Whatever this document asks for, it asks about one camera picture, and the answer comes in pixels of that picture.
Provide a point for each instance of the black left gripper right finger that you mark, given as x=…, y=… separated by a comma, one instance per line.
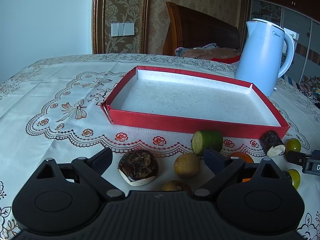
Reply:
x=227, y=171

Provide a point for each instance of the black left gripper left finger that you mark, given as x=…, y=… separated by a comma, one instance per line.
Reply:
x=90, y=171

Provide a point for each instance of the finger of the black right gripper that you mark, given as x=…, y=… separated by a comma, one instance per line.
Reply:
x=298, y=158

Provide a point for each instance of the green round plum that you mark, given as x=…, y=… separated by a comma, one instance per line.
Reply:
x=293, y=145
x=294, y=177

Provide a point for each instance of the orange tangerine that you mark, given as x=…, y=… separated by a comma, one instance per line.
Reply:
x=244, y=156

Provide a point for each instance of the brown longan fruit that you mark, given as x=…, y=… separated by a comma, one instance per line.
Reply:
x=176, y=185
x=187, y=165

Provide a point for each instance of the green cucumber piece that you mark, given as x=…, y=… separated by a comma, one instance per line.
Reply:
x=204, y=139

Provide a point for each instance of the striped colourful blanket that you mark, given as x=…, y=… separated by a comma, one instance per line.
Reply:
x=290, y=81

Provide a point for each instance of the white floral lace tablecloth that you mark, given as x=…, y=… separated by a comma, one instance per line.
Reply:
x=52, y=109

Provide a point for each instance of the red shallow cardboard box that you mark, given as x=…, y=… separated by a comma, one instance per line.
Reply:
x=184, y=101

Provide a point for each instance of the white electric kettle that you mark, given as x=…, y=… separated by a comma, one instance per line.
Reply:
x=267, y=55

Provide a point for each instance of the brown patterned pillow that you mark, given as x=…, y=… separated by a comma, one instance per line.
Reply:
x=210, y=52

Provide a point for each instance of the brown wooden headboard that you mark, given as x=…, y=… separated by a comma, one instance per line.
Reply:
x=189, y=28

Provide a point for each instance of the white wall switch panel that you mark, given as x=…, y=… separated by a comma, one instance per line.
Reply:
x=122, y=29

